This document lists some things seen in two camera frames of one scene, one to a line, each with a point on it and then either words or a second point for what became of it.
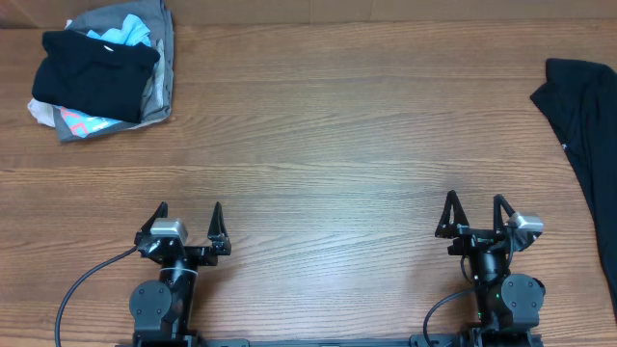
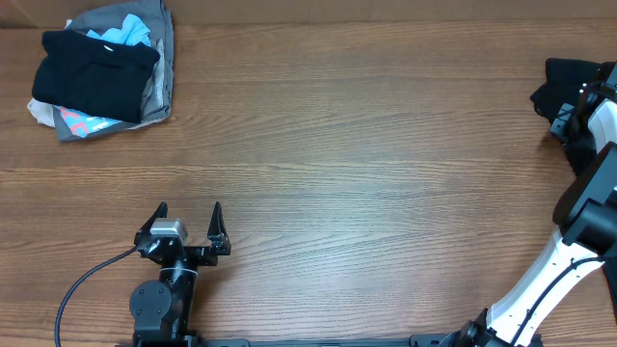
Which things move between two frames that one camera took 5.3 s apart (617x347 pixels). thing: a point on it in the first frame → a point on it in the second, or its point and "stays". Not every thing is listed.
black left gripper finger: (161, 212) stays
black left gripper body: (198, 255) stays
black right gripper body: (472, 239) → (571, 123)
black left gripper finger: (218, 233) stays
